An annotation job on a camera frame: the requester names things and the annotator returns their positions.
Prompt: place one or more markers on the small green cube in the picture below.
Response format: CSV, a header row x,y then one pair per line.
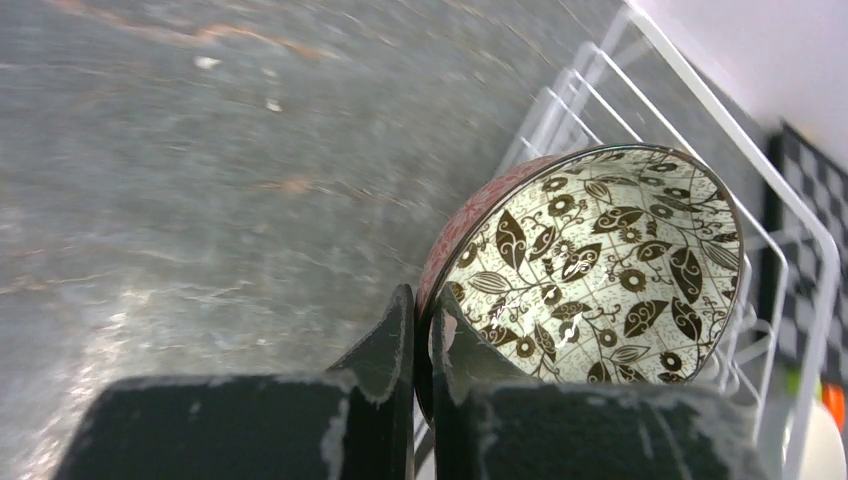
x,y
793,383

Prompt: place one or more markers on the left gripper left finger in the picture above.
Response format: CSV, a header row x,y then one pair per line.
x,y
353,420

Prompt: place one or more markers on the black and white chessboard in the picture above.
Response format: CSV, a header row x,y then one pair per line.
x,y
822,185

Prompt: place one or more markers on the red floral pattern bowl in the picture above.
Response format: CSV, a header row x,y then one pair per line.
x,y
615,264

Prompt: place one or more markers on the white bowl outside rack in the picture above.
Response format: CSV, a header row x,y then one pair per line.
x,y
823,456

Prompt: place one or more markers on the orange curved toy piece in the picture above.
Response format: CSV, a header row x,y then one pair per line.
x,y
833,398

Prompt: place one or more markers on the white wire dish rack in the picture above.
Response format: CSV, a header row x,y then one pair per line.
x,y
624,82

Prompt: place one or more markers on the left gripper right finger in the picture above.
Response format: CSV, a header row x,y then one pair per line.
x,y
491,421

